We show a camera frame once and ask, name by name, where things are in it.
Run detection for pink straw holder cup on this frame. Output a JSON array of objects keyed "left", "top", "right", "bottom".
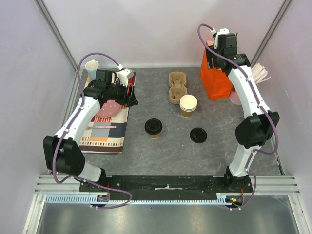
[{"left": 229, "top": 87, "right": 241, "bottom": 105}]

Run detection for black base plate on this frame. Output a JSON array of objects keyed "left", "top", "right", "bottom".
[{"left": 79, "top": 174, "right": 253, "bottom": 201}]

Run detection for colourful patchwork placemat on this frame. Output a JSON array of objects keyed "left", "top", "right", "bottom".
[{"left": 80, "top": 69, "right": 136, "bottom": 154}]

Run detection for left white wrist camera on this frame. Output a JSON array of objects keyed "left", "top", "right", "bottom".
[{"left": 117, "top": 69, "right": 134, "bottom": 87}]

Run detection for stack of black lids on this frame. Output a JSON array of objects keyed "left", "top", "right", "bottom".
[{"left": 190, "top": 127, "right": 207, "bottom": 143}]

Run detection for stack of paper cups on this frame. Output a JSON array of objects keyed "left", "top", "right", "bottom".
[{"left": 179, "top": 95, "right": 197, "bottom": 118}]

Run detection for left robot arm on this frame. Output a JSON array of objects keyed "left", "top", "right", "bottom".
[{"left": 43, "top": 69, "right": 138, "bottom": 192}]

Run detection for slotted cable duct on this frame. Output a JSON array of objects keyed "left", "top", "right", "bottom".
[{"left": 45, "top": 194, "right": 242, "bottom": 205}]

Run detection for black coffee cup lid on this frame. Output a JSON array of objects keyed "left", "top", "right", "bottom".
[{"left": 144, "top": 118, "right": 163, "bottom": 135}]

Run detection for white paper straws bundle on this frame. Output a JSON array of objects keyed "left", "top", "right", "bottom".
[{"left": 252, "top": 63, "right": 271, "bottom": 85}]

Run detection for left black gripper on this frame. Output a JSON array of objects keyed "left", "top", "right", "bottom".
[{"left": 106, "top": 79, "right": 138, "bottom": 108}]

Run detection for pink polka dot plate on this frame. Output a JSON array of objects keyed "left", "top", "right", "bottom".
[{"left": 95, "top": 100, "right": 122, "bottom": 118}]

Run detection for lower brown cup carrier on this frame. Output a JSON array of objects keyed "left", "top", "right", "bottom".
[{"left": 169, "top": 86, "right": 188, "bottom": 104}]

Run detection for orange paper bag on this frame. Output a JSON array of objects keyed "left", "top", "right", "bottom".
[{"left": 199, "top": 49, "right": 233, "bottom": 101}]

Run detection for pink handled fork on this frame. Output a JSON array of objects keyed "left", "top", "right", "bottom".
[{"left": 86, "top": 125, "right": 117, "bottom": 131}]

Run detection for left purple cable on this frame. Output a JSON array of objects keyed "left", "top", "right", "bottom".
[{"left": 51, "top": 52, "right": 133, "bottom": 210}]

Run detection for brown cardboard cup carrier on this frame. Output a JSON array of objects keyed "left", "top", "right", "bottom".
[{"left": 168, "top": 71, "right": 187, "bottom": 87}]

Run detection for brown paper coffee cup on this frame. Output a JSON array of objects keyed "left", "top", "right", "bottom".
[{"left": 148, "top": 132, "right": 161, "bottom": 139}]

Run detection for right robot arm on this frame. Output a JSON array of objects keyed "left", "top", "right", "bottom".
[{"left": 213, "top": 28, "right": 280, "bottom": 192}]

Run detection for light blue mug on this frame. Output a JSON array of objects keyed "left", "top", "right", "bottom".
[{"left": 85, "top": 58, "right": 99, "bottom": 80}]

